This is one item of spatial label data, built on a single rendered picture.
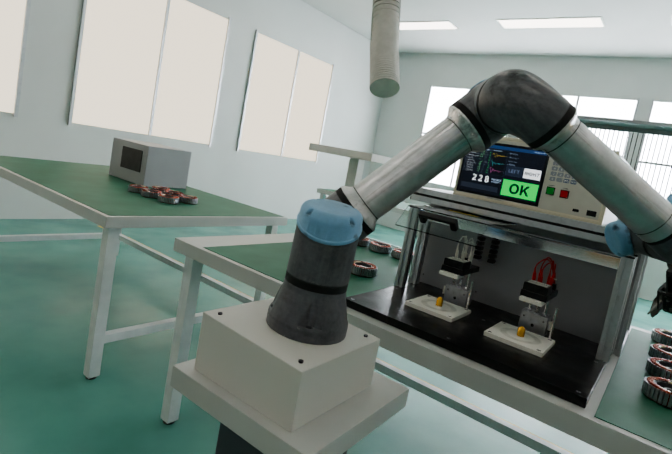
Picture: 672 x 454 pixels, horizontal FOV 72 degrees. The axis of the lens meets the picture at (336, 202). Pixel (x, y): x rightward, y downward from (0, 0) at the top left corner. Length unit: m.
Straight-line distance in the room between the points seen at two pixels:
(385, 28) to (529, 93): 1.89
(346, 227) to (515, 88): 0.37
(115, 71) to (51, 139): 0.96
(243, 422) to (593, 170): 0.71
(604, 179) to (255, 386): 0.67
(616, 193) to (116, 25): 5.20
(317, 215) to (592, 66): 7.47
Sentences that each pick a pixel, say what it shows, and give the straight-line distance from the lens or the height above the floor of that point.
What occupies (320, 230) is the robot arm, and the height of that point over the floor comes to 1.04.
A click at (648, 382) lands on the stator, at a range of 1.37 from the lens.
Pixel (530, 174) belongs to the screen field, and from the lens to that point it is 1.49.
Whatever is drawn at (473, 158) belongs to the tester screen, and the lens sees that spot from 1.54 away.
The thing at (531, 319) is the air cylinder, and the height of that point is 0.80.
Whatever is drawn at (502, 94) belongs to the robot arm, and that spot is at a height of 1.32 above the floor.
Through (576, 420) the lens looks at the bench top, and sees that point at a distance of 1.14.
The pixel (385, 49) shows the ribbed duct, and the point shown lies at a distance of 2.61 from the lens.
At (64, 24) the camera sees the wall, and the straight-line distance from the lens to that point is 5.41.
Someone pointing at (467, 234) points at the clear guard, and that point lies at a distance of 1.26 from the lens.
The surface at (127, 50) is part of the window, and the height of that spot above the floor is 1.85.
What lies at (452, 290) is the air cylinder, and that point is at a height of 0.81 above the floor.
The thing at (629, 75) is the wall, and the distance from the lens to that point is 7.99.
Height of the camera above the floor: 1.17
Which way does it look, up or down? 6 degrees down
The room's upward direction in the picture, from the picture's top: 11 degrees clockwise
